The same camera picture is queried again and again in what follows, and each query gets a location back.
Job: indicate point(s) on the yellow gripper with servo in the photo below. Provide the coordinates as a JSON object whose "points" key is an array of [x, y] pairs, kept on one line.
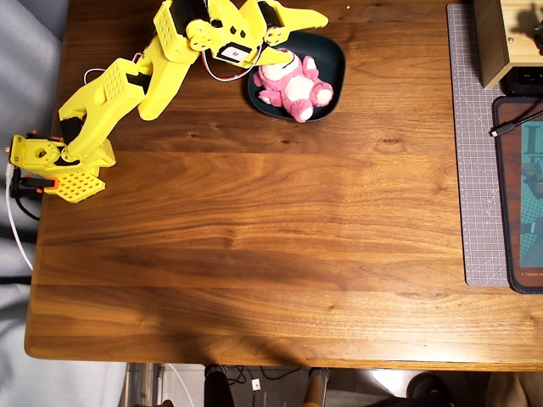
{"points": [[283, 22]]}

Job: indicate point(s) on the pink strawberry bear plush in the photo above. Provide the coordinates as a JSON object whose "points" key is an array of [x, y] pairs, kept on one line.
{"points": [[297, 89]]}

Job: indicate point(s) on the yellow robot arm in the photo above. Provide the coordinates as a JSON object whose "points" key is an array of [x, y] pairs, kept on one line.
{"points": [[102, 110]]}

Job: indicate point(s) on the dark green plate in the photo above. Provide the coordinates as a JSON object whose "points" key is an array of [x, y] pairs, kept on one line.
{"points": [[331, 55]]}

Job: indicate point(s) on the light wooden box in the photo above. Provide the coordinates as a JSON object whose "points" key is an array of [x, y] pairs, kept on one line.
{"points": [[492, 42]]}

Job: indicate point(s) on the grey cutting mat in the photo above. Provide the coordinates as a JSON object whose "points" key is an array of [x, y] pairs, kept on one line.
{"points": [[475, 169]]}

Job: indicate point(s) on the black device under box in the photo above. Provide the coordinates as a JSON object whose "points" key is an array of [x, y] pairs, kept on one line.
{"points": [[526, 82]]}

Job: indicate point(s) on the dark printed mouse pad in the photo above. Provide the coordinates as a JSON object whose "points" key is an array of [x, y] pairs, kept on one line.
{"points": [[513, 212]]}

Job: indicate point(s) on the small white plug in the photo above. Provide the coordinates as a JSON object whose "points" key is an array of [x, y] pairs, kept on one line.
{"points": [[255, 384]]}

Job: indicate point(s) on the wooden leg under table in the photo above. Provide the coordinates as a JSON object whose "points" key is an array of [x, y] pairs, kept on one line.
{"points": [[316, 388]]}

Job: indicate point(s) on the metal rack under table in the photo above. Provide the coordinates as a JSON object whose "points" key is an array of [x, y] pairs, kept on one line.
{"points": [[144, 386]]}

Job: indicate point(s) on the dark round floor object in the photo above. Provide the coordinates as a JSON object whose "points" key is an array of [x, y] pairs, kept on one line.
{"points": [[428, 390]]}

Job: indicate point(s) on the black post under table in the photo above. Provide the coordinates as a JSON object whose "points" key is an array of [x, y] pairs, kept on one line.
{"points": [[218, 388]]}

